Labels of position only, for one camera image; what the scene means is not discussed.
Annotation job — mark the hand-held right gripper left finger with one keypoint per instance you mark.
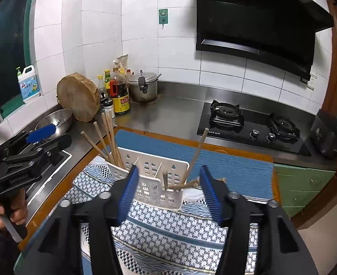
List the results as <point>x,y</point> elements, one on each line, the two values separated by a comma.
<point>128,194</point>

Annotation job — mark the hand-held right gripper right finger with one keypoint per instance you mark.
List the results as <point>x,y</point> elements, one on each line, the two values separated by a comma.
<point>211,197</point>

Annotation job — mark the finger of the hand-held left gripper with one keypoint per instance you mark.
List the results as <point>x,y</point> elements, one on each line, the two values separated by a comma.
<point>53,146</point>
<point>40,133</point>

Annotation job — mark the cream plastic chopstick holder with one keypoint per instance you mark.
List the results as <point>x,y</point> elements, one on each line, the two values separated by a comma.
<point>154,189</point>

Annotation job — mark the person's left hand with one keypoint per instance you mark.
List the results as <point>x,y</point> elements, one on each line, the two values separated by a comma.
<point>16,210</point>

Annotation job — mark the steel colander bowl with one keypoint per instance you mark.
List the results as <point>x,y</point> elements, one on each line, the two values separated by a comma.
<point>60,119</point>

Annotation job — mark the steel sink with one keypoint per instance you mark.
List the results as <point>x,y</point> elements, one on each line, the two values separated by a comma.
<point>48,172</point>

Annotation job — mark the blue white patterned cloth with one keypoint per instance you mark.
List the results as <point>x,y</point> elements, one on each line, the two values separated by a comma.
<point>162,226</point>

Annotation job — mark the white detergent bottle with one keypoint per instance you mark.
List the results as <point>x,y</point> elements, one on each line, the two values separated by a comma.
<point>28,86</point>

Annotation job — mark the round wooden cutting board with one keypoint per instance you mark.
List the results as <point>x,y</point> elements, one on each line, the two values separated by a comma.
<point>76,97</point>

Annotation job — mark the white spice shaker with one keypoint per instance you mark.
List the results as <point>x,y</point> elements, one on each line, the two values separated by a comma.
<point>108,110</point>

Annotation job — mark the yellow cap bottle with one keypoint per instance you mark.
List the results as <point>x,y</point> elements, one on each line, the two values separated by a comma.
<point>101,87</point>

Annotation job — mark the black gas stove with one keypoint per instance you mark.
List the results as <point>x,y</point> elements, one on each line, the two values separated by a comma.
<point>251,129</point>

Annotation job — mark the dark soy sauce bottle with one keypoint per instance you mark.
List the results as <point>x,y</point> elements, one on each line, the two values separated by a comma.
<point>119,94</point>

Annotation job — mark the green cap bottle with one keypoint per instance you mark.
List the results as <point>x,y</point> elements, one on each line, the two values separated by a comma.
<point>107,78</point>

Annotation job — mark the green cabinet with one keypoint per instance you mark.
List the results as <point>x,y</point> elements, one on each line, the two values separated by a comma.
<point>303,189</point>

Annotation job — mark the green framed window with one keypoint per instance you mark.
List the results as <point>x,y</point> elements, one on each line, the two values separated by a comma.
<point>5,40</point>

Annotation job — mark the steel pressure cooker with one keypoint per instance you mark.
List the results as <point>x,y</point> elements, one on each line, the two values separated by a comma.
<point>144,87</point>

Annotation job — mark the clear noodle packet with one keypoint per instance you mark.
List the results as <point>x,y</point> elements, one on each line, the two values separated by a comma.
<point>123,63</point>

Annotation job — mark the black bag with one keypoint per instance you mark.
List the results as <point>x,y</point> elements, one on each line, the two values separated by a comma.
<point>329,134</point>

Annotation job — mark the black range hood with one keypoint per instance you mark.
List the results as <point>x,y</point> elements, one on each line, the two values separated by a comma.
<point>254,25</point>

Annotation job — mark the white wall socket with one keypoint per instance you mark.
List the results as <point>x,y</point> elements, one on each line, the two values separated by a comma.
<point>310,81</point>

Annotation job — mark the green wall hook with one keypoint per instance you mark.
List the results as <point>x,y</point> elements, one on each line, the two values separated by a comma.
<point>163,17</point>

